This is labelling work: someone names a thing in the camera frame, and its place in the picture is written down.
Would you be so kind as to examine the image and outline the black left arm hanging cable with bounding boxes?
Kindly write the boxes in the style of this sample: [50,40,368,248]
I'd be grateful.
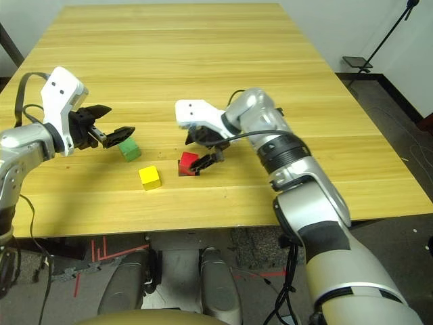
[18,194,55,325]

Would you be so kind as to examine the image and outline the red wooden block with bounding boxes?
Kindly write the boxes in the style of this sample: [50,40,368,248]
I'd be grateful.
[178,151,201,177]

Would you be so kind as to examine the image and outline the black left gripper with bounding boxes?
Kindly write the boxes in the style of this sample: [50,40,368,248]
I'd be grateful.
[68,104,137,150]

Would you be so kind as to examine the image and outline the speckled dark floor mat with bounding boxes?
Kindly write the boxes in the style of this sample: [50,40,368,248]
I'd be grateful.
[231,227,289,270]

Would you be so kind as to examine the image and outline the wooden side table black legs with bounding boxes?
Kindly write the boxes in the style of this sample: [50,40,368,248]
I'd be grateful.
[0,22,25,68]

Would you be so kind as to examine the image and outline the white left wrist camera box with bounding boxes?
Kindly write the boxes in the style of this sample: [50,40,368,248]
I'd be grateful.
[40,66,90,157]

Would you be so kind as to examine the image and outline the black tripod stand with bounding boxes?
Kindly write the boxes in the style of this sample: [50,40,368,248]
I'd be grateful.
[341,0,420,74]

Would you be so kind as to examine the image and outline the yellow wooden block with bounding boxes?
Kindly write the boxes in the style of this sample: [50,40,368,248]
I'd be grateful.
[138,165,162,192]

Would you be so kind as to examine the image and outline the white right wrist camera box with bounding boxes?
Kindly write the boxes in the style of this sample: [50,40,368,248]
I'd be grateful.
[175,99,226,137]

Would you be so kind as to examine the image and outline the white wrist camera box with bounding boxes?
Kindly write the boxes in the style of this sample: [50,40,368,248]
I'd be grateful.
[175,99,226,137]
[40,66,90,157]

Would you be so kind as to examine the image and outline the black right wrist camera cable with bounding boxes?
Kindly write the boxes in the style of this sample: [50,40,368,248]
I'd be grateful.
[206,129,296,149]

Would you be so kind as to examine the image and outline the tan robot torso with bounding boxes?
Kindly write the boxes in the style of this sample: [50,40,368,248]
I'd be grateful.
[76,308,225,325]

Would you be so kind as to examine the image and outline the grey right robot leg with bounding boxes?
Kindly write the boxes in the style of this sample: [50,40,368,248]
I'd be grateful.
[199,246,243,324]

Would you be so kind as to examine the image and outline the green wooden block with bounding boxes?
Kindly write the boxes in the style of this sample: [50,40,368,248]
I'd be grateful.
[118,137,142,163]

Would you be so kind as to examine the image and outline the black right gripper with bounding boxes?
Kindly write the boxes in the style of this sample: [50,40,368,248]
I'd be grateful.
[184,125,231,171]

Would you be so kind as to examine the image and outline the black right arm hanging cables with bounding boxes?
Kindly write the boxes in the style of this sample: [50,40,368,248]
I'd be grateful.
[263,242,306,325]

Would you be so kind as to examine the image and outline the black left wrist camera cable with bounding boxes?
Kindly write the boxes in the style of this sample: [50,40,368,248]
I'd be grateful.
[15,72,49,128]

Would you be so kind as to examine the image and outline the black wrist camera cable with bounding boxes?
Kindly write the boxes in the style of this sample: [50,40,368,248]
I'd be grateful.
[15,72,49,128]
[206,129,296,149]

